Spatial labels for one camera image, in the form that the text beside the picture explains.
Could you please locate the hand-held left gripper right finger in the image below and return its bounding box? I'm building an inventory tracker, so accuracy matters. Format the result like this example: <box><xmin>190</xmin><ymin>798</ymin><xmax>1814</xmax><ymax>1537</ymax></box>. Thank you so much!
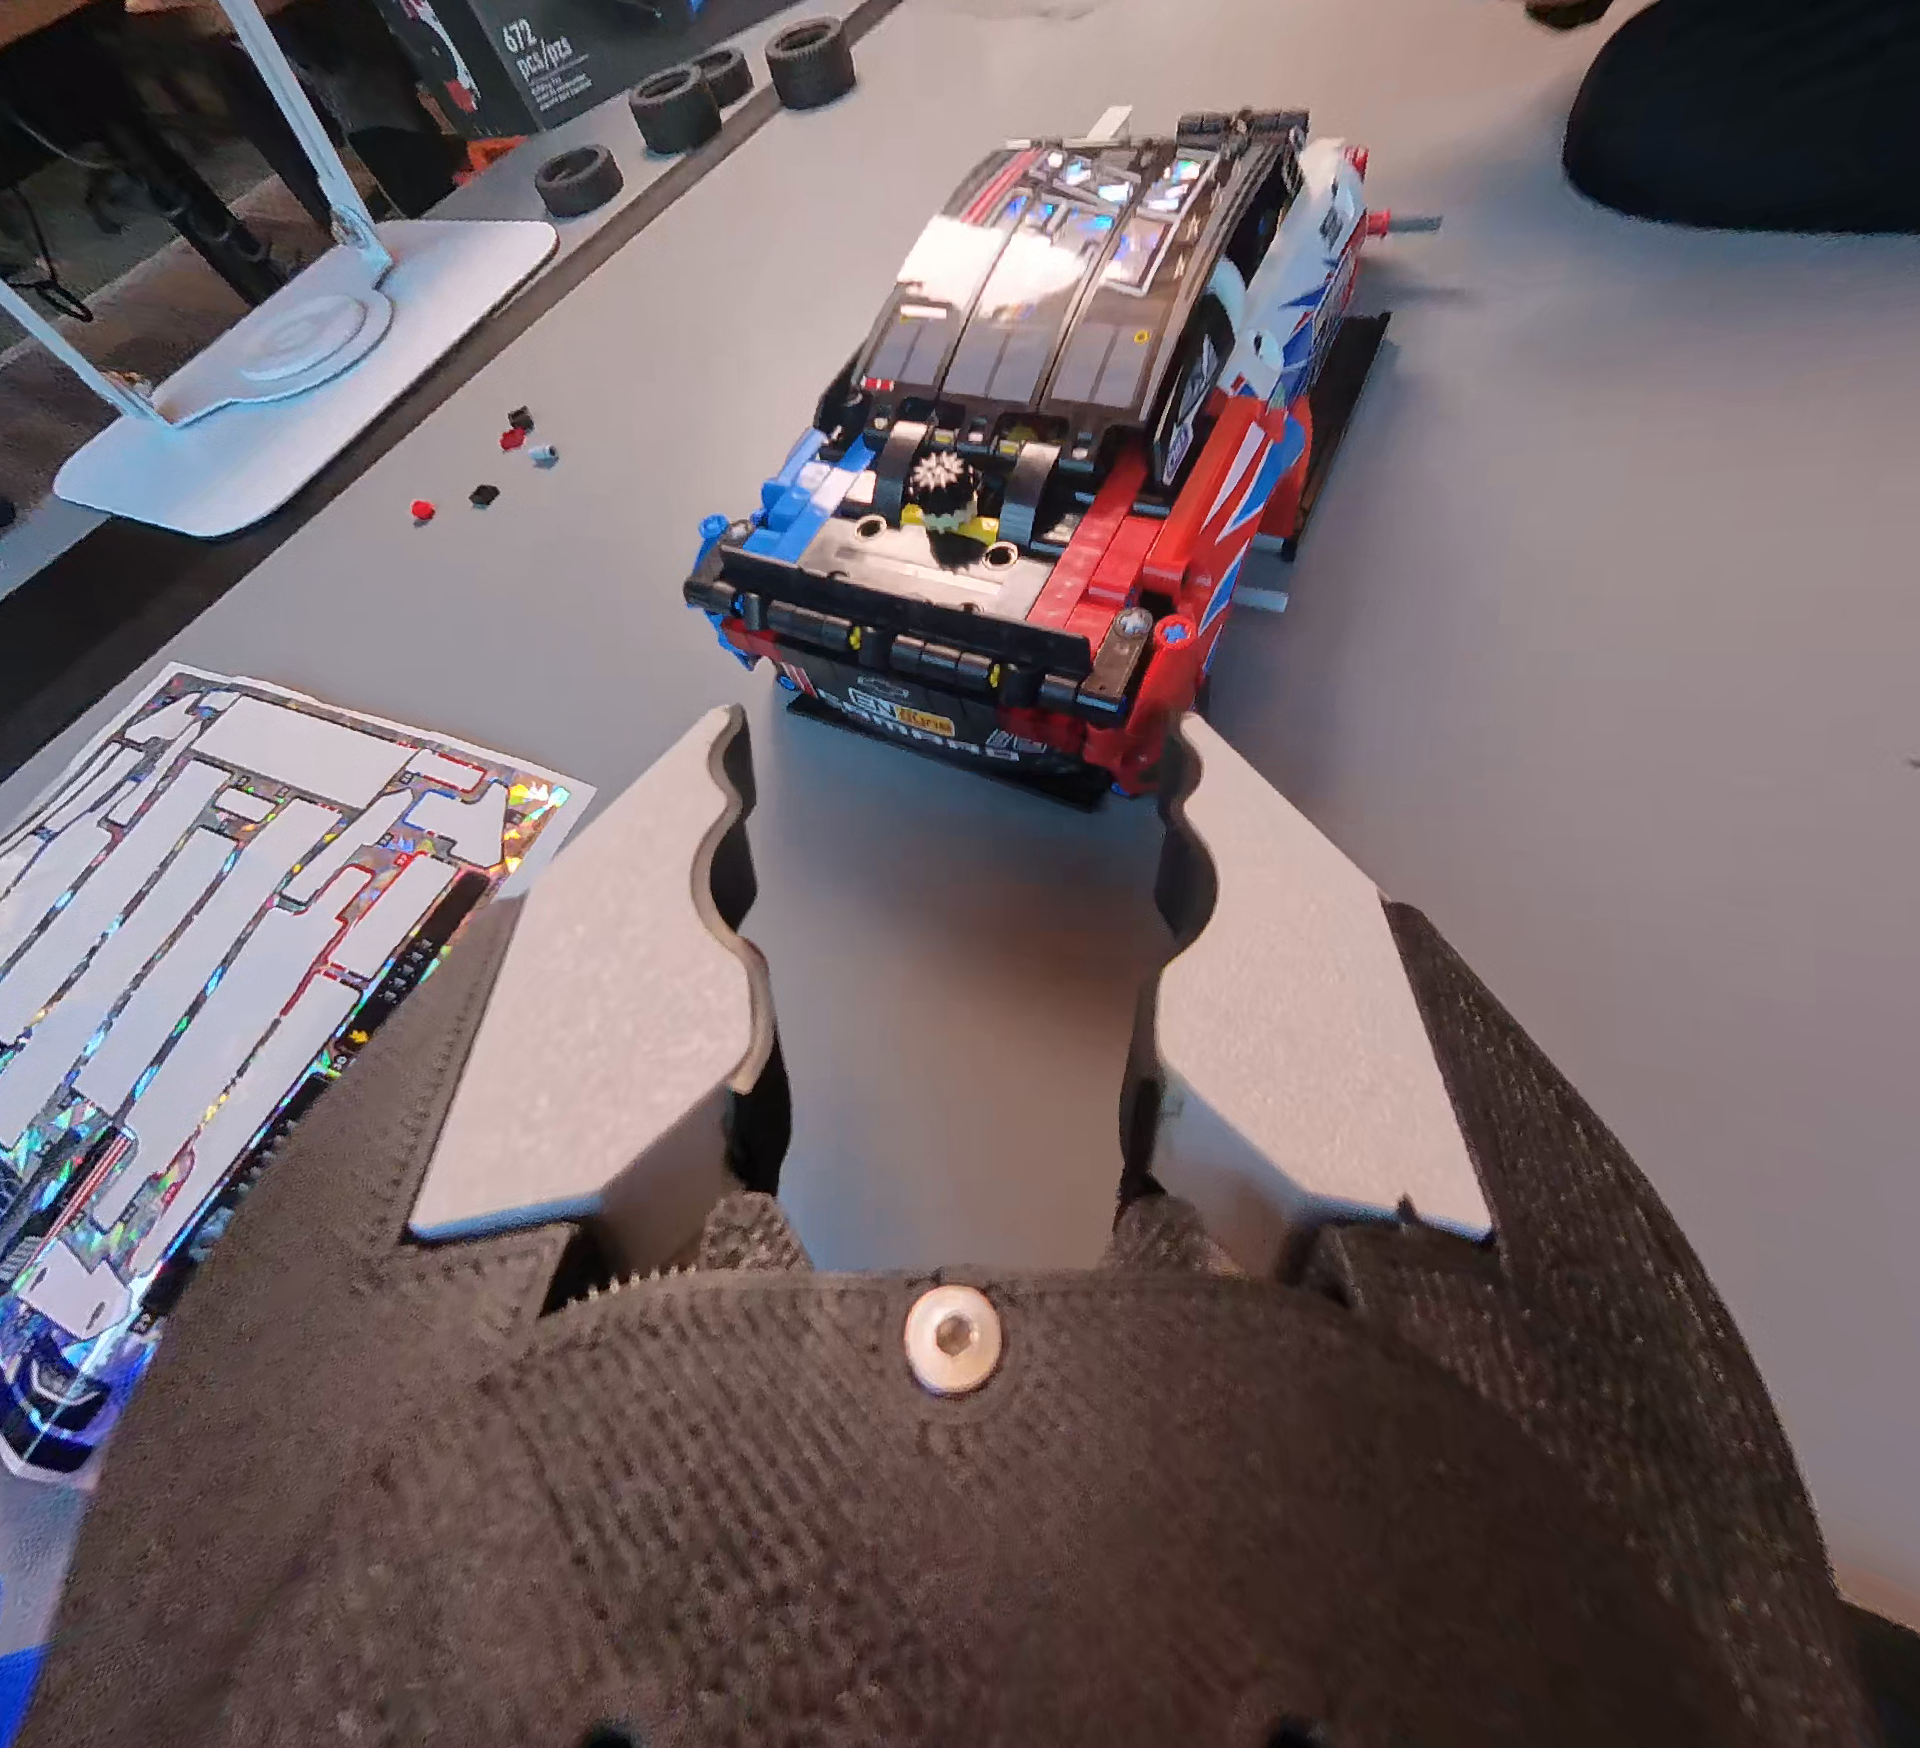
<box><xmin>1120</xmin><ymin>713</ymin><xmax>1500</xmax><ymax>1276</ymax></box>

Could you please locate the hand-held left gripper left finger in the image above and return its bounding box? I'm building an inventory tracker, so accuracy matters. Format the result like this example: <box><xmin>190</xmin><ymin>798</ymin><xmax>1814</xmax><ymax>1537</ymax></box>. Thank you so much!
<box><xmin>405</xmin><ymin>705</ymin><xmax>782</xmax><ymax>1247</ymax></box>

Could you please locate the red blue lego car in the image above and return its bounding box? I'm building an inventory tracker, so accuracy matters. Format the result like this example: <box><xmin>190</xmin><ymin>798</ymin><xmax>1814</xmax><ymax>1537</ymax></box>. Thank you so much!
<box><xmin>684</xmin><ymin>101</ymin><xmax>1444</xmax><ymax>815</ymax></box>

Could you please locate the holographic sticker sheet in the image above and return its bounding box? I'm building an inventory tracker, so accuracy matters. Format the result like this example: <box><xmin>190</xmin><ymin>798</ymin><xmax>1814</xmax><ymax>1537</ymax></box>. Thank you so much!
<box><xmin>0</xmin><ymin>659</ymin><xmax>596</xmax><ymax>1482</ymax></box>

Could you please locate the white book stand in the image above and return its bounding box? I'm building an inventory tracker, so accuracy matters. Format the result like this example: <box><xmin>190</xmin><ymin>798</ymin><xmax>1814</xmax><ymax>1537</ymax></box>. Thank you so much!
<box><xmin>0</xmin><ymin>0</ymin><xmax>560</xmax><ymax>544</ymax></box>

